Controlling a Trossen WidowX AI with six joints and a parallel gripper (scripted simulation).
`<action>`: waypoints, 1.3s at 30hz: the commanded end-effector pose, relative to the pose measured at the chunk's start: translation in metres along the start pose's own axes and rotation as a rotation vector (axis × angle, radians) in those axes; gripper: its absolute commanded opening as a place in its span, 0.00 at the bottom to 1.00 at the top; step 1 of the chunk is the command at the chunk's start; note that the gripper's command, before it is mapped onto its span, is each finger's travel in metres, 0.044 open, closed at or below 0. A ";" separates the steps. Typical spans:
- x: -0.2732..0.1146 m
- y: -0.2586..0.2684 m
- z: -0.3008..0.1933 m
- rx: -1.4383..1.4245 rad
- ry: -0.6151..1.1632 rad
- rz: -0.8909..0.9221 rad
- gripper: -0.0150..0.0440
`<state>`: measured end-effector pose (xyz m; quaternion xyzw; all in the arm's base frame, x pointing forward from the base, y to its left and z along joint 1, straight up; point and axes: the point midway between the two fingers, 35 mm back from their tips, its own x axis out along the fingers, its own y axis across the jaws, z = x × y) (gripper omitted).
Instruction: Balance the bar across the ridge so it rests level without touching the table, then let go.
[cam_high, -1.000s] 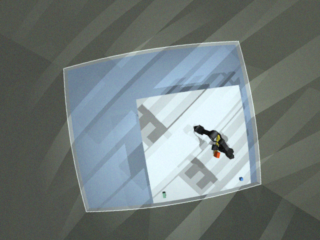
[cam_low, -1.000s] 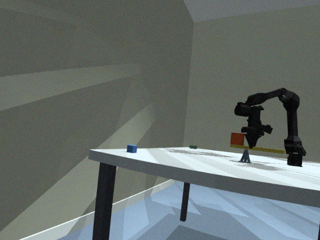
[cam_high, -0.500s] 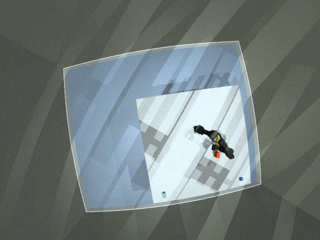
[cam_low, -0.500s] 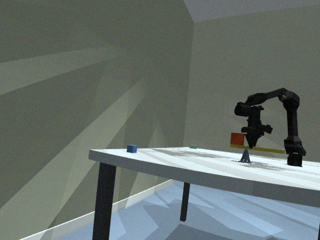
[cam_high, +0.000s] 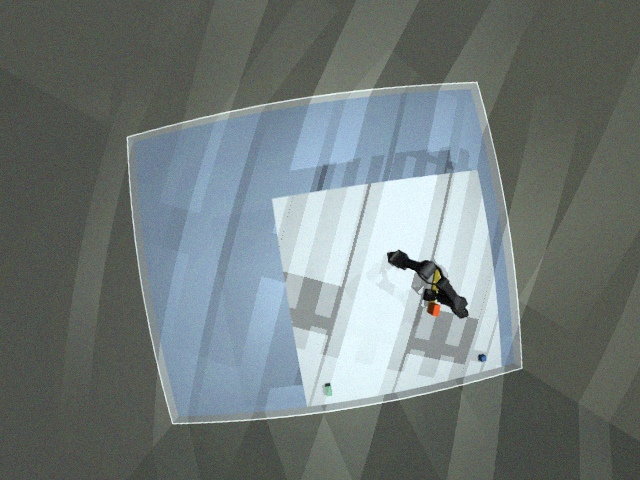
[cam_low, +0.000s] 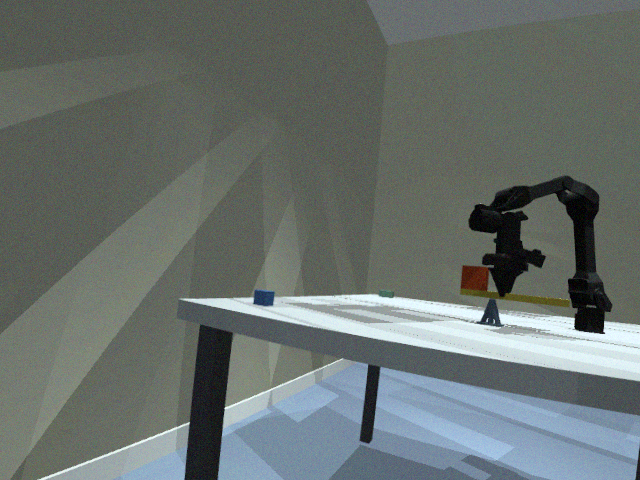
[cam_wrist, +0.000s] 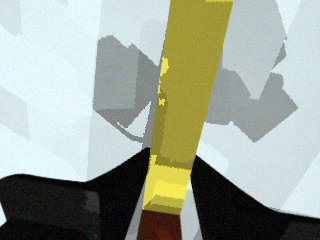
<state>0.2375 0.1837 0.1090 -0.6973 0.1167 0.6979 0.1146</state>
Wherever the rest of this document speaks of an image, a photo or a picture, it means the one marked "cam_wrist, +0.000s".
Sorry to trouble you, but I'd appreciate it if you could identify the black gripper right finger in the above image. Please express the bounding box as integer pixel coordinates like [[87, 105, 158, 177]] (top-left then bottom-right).
[[190, 155, 320, 240]]

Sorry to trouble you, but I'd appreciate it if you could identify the yellow bar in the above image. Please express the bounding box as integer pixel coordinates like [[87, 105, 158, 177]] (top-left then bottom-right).
[[137, 0, 234, 240]]

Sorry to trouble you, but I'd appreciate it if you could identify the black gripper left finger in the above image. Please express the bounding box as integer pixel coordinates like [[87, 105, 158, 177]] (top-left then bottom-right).
[[0, 147, 150, 240]]

